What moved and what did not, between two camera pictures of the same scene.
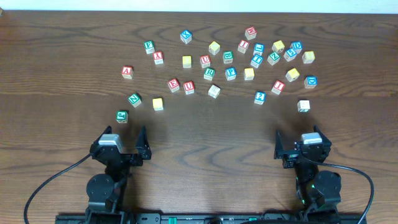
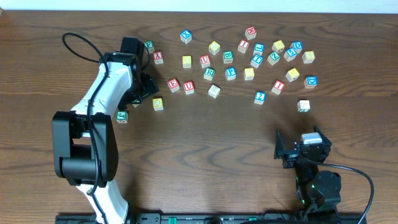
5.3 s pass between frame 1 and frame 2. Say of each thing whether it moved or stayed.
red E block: stayed
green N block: stayed
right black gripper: stayed
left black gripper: moved
